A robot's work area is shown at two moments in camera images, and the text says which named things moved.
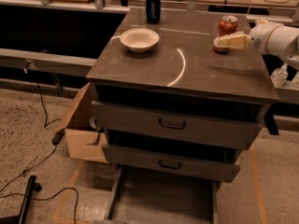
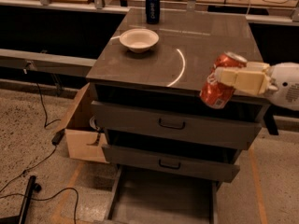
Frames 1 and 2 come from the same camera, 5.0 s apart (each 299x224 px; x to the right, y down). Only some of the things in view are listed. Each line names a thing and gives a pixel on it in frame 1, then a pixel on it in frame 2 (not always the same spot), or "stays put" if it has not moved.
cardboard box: [85, 141] stays put
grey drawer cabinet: [187, 94] stays put
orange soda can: [227, 25] to [214, 94]
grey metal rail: [46, 62] stays put
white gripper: [259, 38] to [286, 84]
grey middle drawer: [158, 161] stays put
